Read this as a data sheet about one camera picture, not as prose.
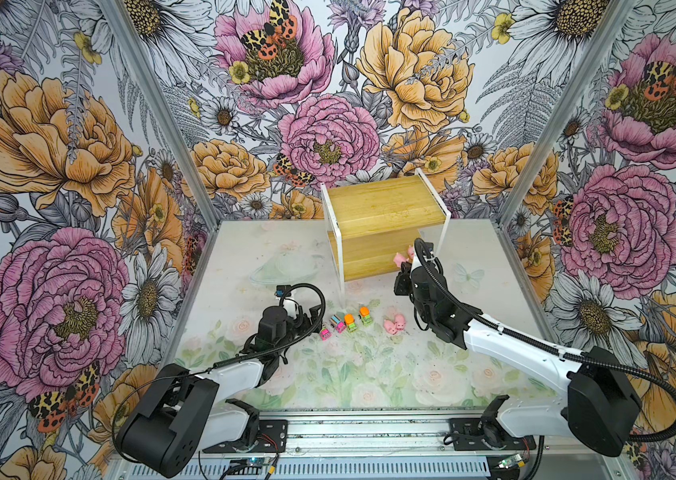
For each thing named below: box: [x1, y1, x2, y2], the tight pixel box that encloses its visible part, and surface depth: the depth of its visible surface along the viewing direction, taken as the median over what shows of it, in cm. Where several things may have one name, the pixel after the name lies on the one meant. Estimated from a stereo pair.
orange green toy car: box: [344, 313, 357, 333], surface depth 94 cm
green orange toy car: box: [359, 306, 372, 327], surface depth 96 cm
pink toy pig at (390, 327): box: [383, 319, 398, 335], surface depth 93 cm
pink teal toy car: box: [329, 314, 346, 334], surface depth 93 cm
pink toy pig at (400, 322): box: [394, 313, 407, 331], surface depth 93 cm
